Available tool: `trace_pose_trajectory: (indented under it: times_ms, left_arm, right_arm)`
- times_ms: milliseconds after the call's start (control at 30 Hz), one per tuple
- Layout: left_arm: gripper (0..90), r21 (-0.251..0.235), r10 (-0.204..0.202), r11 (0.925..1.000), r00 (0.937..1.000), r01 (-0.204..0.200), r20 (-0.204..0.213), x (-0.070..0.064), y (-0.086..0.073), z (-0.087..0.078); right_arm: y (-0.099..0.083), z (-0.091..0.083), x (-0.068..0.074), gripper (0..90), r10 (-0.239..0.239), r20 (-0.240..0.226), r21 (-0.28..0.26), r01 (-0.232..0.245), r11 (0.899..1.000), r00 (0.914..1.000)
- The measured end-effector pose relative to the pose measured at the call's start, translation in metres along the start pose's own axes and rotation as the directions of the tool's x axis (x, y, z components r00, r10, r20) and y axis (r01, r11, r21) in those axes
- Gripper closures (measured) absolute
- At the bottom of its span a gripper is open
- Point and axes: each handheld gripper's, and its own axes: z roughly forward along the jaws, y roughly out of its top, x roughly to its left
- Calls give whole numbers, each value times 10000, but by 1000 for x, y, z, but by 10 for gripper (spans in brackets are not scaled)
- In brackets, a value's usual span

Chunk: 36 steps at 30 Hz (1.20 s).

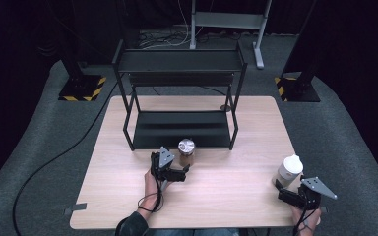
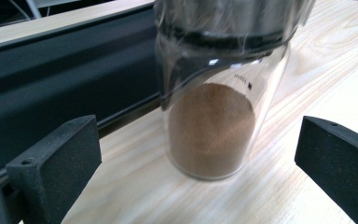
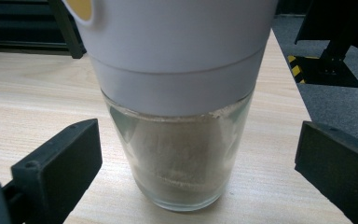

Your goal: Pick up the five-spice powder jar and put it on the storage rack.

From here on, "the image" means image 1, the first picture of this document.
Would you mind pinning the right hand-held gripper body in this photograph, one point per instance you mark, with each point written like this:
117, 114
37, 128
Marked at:
310, 196

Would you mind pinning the person's left hand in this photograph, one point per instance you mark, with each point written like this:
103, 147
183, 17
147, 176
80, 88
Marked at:
151, 193

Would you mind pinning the black metal shelf rack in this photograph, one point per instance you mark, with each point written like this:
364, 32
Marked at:
180, 129

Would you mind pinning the round table grommet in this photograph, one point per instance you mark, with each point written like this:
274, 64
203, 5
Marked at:
225, 108

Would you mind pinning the person's right hand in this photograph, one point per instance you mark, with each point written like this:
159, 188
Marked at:
311, 219

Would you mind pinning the black stand with striped base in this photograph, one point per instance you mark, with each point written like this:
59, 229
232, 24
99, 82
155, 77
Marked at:
82, 87
297, 88

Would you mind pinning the grey tape strip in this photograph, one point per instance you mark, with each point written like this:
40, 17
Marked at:
324, 209
77, 208

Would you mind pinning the glass jar with foil lid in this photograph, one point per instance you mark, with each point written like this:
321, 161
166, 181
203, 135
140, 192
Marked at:
187, 152

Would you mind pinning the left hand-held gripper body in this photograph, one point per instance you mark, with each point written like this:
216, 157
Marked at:
159, 170

